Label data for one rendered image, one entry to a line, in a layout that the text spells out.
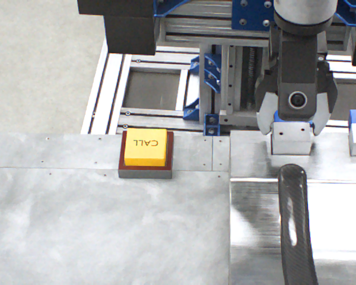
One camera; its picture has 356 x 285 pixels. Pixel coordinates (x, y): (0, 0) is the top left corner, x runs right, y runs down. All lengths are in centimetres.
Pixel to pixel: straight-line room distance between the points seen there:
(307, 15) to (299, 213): 27
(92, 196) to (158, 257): 15
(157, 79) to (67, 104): 37
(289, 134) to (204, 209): 17
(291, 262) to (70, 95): 156
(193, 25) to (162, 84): 64
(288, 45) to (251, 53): 79
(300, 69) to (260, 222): 21
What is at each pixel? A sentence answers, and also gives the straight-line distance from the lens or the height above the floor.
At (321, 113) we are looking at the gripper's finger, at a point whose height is 95.
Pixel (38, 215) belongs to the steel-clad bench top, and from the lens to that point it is 118.
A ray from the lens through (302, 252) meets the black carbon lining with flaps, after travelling 103.
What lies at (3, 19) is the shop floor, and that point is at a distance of 280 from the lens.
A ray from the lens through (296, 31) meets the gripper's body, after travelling 97.
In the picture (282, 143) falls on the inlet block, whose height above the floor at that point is 91.
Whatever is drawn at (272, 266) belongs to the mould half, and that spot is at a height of 89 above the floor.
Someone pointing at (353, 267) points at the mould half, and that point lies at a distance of 102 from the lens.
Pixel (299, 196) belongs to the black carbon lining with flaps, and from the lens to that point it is 108.
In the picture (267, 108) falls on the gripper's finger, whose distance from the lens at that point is 107.
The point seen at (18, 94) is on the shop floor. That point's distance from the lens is 251.
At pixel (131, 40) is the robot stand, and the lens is 148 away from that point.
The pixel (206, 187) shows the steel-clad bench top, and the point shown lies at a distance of 119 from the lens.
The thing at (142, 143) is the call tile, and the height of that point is 84.
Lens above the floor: 173
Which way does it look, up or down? 48 degrees down
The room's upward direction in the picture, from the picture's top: 2 degrees counter-clockwise
